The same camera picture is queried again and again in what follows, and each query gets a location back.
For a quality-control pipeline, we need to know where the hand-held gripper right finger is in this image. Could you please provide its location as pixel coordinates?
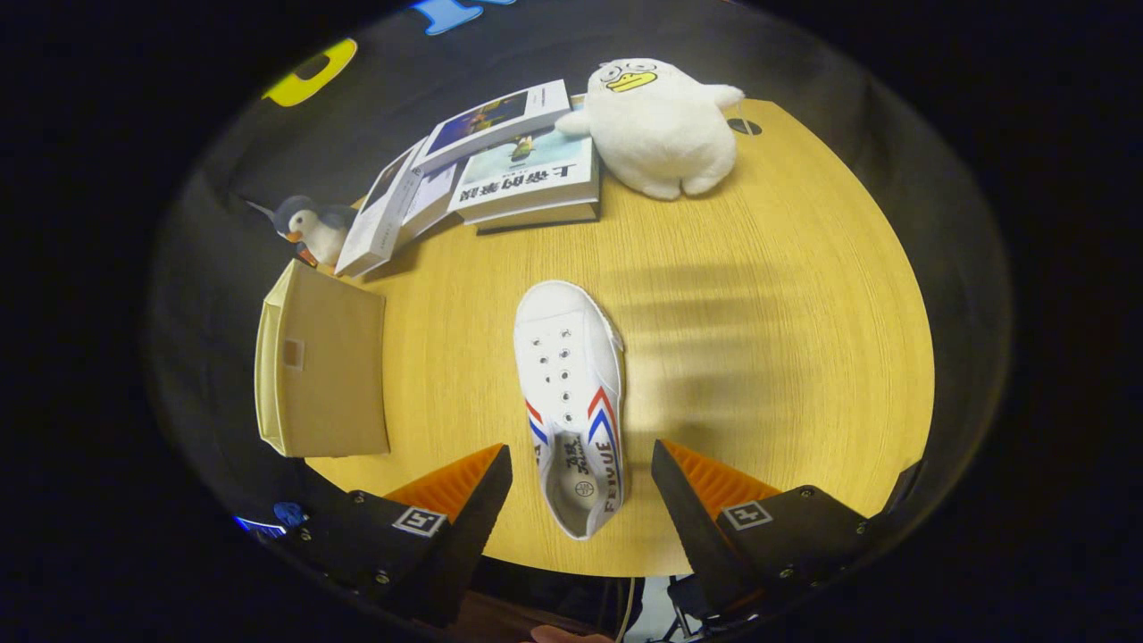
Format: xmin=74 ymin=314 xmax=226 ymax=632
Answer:
xmin=650 ymin=439 xmax=885 ymax=622

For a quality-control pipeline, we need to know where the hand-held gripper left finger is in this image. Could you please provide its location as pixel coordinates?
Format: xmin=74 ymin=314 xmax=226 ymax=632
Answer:
xmin=286 ymin=444 xmax=514 ymax=626

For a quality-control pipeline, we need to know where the beige fabric storage box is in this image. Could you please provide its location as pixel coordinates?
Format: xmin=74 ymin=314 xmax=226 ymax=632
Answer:
xmin=254 ymin=259 xmax=391 ymax=459

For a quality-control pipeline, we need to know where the white canvas shoe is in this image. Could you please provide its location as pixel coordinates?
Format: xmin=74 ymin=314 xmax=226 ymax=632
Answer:
xmin=513 ymin=280 xmax=626 ymax=541

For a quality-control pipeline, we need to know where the white book with portrait cover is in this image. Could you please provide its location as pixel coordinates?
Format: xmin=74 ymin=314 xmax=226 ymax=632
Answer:
xmin=335 ymin=147 xmax=425 ymax=278

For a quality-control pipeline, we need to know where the blue penguin plush toy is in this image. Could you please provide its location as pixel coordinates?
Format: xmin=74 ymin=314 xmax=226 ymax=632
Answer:
xmin=248 ymin=195 xmax=358 ymax=276

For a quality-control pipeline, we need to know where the plain white book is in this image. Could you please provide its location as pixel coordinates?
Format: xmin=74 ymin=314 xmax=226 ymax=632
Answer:
xmin=393 ymin=161 xmax=461 ymax=242

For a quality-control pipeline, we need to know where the book with light blue cover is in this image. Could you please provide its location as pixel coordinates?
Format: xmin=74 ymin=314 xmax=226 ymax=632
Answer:
xmin=446 ymin=125 xmax=601 ymax=235

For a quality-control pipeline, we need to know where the white duck plush toy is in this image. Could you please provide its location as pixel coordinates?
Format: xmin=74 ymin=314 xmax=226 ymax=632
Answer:
xmin=555 ymin=58 xmax=747 ymax=200

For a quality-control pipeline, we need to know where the book with dark blue cover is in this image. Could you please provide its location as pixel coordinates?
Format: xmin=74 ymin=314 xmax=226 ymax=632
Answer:
xmin=413 ymin=79 xmax=572 ymax=175

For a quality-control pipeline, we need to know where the thin pale cable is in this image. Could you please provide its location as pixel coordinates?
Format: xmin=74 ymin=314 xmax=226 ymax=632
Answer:
xmin=614 ymin=579 xmax=637 ymax=643

